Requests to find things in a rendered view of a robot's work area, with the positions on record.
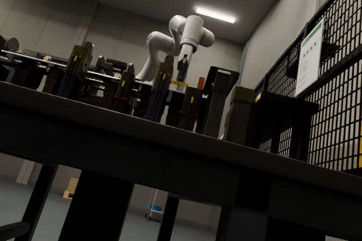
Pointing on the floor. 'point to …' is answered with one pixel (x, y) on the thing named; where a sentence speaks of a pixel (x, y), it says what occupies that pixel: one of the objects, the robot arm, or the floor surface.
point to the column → (97, 208)
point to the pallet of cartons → (70, 188)
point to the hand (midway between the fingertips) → (180, 78)
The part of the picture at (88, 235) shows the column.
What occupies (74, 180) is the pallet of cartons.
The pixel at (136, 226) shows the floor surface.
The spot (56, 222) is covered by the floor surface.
